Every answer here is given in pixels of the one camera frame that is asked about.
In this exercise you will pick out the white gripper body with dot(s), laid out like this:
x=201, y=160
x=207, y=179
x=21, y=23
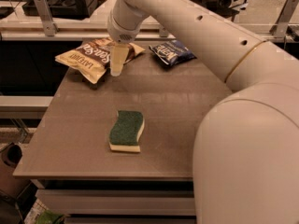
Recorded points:
x=121, y=32

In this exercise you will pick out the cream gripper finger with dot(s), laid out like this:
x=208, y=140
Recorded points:
x=118, y=57

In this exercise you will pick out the brown and cream chip bag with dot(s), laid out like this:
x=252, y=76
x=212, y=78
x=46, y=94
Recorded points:
x=92, y=58

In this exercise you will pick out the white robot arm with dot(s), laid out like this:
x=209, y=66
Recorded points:
x=245, y=164

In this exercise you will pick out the blue chip bag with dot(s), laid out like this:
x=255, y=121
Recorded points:
x=172, y=52

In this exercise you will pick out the black box on counter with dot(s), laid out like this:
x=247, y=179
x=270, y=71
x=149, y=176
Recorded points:
x=73, y=9

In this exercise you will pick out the green and yellow sponge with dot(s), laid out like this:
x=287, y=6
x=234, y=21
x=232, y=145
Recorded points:
x=126, y=131

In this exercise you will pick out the grey table drawer unit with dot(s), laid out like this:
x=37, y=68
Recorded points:
x=88, y=199

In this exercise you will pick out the brown bin at left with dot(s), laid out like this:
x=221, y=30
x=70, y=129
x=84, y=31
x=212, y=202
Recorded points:
x=9, y=184

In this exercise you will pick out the middle metal railing bracket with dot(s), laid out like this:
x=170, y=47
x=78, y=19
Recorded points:
x=163, y=32

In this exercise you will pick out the metal railing bracket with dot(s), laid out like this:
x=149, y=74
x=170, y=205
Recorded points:
x=163, y=32
x=279, y=29
x=43, y=11

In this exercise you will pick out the left metal railing bracket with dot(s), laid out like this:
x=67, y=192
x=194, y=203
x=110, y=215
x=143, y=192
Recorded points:
x=43, y=11

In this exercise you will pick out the right metal railing bracket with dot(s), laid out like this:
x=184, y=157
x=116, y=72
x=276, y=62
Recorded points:
x=279, y=29

